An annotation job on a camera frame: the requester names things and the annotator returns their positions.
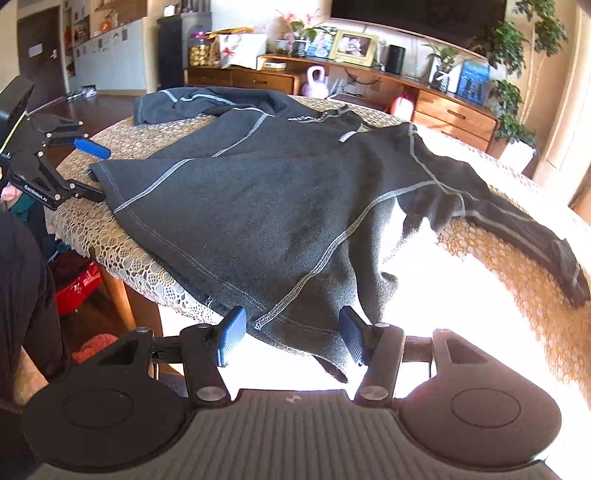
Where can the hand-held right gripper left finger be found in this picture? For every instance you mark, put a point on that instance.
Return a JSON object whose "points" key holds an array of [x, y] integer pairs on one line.
{"points": [[233, 330]]}

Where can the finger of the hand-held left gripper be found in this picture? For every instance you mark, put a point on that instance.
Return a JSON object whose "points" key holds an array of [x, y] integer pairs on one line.
{"points": [[83, 191], [92, 146]]}

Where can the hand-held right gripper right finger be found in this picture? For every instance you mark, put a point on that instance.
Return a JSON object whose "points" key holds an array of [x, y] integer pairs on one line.
{"points": [[353, 337]]}

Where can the black garment with grey stitching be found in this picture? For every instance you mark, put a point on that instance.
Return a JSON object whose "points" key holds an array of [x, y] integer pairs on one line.
{"points": [[258, 203]]}

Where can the person's left hand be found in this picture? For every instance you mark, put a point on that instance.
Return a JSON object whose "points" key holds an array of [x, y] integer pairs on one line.
{"points": [[7, 193]]}

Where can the dark wooden door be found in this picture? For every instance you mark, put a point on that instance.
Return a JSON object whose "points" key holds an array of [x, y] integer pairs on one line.
{"points": [[41, 69]]}

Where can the teal cloth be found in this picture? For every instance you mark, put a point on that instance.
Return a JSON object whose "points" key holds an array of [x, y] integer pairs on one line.
{"points": [[25, 210]]}

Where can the beige lace tablecloth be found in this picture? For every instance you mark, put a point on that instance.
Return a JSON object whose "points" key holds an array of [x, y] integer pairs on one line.
{"points": [[115, 249]]}

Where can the white cabinet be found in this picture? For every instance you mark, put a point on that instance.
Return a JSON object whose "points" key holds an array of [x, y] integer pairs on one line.
{"points": [[111, 60]]}

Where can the red basin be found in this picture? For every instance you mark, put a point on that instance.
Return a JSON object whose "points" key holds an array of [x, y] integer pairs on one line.
{"points": [[76, 290]]}

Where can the person's black clothing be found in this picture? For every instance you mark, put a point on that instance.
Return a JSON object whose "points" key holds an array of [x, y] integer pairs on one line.
{"points": [[23, 286]]}

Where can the wooden table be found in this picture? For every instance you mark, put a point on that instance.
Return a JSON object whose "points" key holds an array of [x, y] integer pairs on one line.
{"points": [[122, 300]]}

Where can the black cabinet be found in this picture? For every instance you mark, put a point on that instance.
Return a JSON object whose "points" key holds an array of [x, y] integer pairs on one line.
{"points": [[173, 50]]}

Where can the pink fluffy rug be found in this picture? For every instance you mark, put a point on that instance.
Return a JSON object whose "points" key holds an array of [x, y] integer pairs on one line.
{"points": [[94, 348]]}

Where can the glass cookie jar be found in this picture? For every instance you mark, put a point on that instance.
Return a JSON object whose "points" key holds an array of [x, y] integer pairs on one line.
{"points": [[201, 50]]}

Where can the white gift bag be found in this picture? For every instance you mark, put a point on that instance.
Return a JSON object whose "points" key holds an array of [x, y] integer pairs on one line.
{"points": [[240, 50]]}

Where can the pink kettlebell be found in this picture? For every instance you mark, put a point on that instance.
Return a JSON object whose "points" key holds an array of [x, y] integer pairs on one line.
{"points": [[314, 85]]}

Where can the white flat box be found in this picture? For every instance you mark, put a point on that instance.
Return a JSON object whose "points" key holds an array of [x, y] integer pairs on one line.
{"points": [[355, 98]]}

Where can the pink flower plant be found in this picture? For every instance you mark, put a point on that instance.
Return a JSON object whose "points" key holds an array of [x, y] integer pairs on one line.
{"points": [[300, 23]]}

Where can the wooden sideboard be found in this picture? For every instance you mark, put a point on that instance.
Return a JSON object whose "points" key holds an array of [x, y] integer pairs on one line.
{"points": [[457, 115]]}

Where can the black speaker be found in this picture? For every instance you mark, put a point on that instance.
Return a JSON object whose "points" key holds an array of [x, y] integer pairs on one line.
{"points": [[395, 60]]}

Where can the potted tree in white pot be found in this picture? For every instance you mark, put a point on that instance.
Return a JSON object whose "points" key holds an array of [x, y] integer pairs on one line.
{"points": [[508, 101]]}

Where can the blue box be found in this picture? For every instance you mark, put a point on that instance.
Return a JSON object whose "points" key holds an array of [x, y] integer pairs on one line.
{"points": [[474, 81]]}

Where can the small plant in white pot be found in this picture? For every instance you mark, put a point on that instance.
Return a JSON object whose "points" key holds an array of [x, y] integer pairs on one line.
{"points": [[441, 57]]}

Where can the beige curtain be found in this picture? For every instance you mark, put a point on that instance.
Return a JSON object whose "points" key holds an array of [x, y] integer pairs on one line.
{"points": [[572, 92]]}

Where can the black television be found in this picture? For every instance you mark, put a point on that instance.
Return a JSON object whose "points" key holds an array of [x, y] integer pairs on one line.
{"points": [[415, 14]]}

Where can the green photo frame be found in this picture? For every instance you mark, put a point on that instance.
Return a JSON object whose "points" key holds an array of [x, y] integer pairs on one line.
{"points": [[353, 46]]}

